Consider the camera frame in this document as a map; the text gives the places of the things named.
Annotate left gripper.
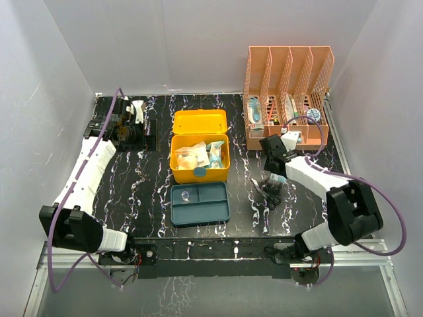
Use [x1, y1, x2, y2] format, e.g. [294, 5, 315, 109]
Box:
[118, 119, 159, 152]

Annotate white gauze packet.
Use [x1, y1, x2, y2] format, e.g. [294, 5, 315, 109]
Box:
[269, 173, 287, 184]

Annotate cotton ball bag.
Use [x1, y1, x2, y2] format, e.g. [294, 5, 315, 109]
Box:
[174, 141, 210, 170]

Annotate black handled scissors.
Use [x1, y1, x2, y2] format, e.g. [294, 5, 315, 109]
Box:
[250, 178, 282, 210]

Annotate small blue patterned packet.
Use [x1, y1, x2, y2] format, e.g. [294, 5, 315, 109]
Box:
[180, 190, 190, 203]

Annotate cotton swab bag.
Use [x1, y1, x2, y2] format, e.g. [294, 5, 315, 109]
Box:
[206, 141, 225, 169]

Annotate blue divided tray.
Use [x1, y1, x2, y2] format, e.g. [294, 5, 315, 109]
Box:
[171, 182, 231, 227]

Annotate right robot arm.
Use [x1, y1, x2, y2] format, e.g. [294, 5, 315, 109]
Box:
[260, 135, 383, 262]

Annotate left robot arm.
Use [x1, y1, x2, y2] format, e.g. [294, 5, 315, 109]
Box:
[39, 97, 157, 264]

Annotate yellow medicine box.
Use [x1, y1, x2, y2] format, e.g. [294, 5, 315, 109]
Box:
[169, 109, 231, 184]

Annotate green capped marker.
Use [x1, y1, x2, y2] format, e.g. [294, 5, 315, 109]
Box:
[290, 97, 298, 117]

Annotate blue white tape dispenser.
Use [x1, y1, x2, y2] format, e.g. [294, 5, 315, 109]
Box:
[247, 96, 262, 124]

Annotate pink desk organizer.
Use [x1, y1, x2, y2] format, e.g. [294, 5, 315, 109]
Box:
[243, 46, 334, 150]

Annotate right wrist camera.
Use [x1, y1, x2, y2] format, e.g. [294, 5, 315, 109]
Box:
[280, 128, 302, 151]

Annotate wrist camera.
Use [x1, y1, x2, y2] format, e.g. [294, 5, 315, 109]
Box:
[280, 128, 302, 151]
[130, 100, 145, 124]

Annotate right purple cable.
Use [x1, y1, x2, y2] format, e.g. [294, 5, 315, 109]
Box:
[280, 114, 408, 288]

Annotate purple cable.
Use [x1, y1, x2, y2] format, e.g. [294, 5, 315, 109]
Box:
[280, 114, 408, 288]
[48, 87, 139, 293]

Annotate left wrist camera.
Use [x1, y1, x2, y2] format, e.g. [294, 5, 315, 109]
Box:
[130, 100, 145, 124]

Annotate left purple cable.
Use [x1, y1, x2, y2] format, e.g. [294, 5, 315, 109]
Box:
[48, 87, 139, 293]

